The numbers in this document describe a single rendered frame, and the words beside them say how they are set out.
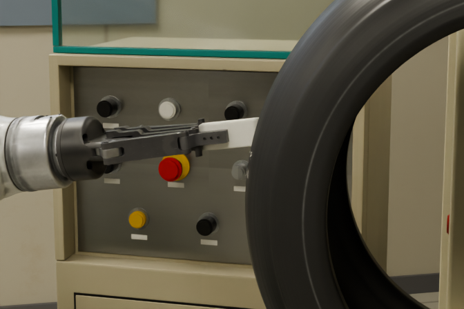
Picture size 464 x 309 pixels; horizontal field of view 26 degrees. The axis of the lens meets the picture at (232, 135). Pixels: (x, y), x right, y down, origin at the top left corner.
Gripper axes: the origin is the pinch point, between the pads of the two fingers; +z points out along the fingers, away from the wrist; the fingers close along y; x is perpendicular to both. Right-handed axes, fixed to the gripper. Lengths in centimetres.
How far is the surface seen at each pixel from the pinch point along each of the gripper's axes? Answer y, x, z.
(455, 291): 27.7, 28.7, 20.6
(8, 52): 236, -6, -151
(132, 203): 56, 19, -36
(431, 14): -13.8, -11.2, 24.5
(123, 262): 53, 29, -39
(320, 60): -13.3, -8.1, 13.6
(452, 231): 27.8, 20.2, 21.1
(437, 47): 319, 18, 1
